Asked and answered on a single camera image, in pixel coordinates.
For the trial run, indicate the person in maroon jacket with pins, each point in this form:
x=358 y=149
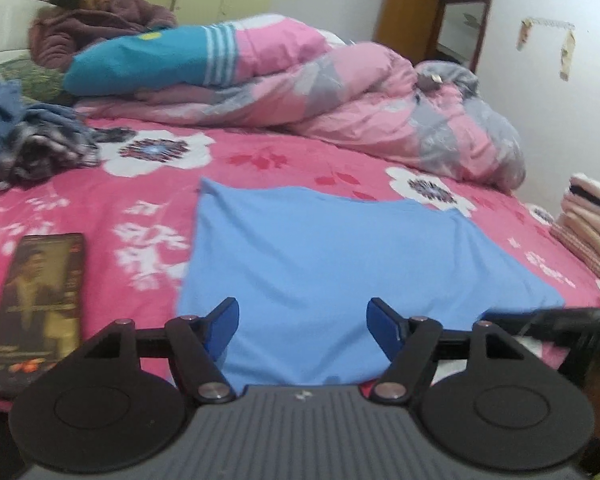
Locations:
x=65 y=28

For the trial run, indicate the pink grey quilt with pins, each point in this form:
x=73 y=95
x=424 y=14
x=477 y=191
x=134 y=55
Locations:
x=364 y=98

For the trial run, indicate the light blue t-shirt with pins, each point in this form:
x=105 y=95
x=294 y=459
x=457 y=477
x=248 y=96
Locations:
x=303 y=266

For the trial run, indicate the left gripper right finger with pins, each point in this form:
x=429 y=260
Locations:
x=410 y=345

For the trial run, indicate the stack of folded pink clothes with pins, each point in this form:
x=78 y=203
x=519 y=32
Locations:
x=578 y=225

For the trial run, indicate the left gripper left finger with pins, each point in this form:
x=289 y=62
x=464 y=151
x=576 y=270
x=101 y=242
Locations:
x=196 y=345

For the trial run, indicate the pile of jeans and plaid clothes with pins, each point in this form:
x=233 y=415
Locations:
x=39 y=140

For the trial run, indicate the pink floral bed blanket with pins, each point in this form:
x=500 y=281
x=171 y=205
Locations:
x=137 y=211

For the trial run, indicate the smartphone with lit screen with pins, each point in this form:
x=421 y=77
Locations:
x=40 y=308

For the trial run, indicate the wooden door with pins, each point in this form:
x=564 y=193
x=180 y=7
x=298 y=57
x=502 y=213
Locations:
x=405 y=26

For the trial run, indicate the dark framed wall mirror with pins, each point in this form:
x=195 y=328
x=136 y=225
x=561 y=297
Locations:
x=458 y=32

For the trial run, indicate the teal pink striped pillow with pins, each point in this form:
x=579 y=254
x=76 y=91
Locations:
x=218 y=55

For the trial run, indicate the green patterned pillow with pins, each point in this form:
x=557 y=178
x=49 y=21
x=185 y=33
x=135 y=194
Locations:
x=37 y=83

